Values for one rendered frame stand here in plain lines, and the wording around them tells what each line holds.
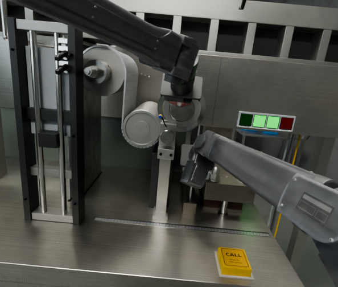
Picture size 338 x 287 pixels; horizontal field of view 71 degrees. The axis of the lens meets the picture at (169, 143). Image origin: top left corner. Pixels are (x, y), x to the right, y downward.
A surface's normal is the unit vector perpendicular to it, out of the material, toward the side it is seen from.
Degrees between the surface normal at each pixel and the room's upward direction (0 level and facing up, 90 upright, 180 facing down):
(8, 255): 0
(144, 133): 90
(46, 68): 90
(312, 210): 69
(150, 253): 0
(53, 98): 90
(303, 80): 90
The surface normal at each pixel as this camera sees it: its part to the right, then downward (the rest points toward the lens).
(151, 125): -0.03, 0.27
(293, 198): -0.90, -0.40
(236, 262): 0.09, -0.96
